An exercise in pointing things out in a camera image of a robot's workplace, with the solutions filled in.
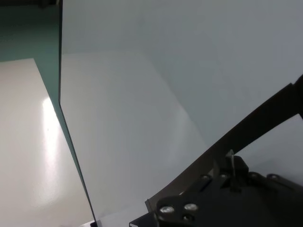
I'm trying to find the white glossy panel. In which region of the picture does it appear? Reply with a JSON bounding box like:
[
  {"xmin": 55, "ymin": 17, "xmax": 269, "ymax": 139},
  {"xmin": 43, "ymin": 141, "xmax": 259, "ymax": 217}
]
[{"xmin": 0, "ymin": 58, "xmax": 95, "ymax": 227}]

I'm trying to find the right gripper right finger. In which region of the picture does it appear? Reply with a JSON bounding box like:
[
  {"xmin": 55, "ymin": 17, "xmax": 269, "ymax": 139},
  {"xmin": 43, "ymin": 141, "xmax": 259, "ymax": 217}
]
[{"xmin": 233, "ymin": 155, "xmax": 249, "ymax": 188}]

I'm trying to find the black rectangular tape frame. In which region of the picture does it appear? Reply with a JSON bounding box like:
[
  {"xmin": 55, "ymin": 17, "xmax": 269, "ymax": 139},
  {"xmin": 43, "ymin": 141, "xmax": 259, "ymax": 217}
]
[{"xmin": 129, "ymin": 73, "xmax": 303, "ymax": 227}]

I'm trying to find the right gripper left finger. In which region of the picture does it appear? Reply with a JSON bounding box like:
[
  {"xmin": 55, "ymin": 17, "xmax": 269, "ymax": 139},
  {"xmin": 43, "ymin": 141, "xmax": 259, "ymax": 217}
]
[{"xmin": 214, "ymin": 151, "xmax": 234, "ymax": 189}]

